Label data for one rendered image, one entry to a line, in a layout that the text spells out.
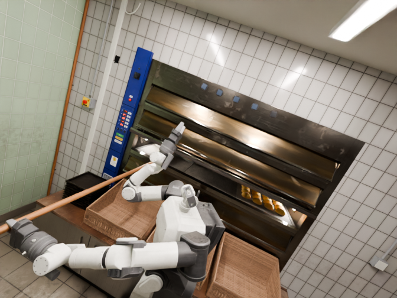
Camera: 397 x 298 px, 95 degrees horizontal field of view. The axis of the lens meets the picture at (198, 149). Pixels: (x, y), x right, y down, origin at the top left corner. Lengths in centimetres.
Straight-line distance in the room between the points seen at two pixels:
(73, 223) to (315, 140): 215
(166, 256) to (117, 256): 17
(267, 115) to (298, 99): 26
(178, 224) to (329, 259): 164
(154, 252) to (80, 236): 131
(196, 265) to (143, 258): 21
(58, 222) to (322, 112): 242
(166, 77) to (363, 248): 228
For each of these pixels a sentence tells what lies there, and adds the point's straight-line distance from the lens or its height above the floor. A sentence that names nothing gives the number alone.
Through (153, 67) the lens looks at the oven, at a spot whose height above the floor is 203.
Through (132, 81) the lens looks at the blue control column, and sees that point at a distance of 200.
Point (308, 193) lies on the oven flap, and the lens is 190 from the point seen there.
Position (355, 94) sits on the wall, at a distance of 189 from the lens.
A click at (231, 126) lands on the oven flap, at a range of 170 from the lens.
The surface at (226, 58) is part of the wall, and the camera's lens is 177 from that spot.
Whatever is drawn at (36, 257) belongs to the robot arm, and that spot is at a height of 119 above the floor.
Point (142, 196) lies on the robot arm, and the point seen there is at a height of 128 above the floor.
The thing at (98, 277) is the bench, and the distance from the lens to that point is 215.
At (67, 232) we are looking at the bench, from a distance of 211.
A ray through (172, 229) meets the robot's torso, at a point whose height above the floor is 136.
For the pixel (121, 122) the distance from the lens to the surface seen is 206.
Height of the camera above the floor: 192
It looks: 14 degrees down
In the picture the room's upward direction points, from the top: 22 degrees clockwise
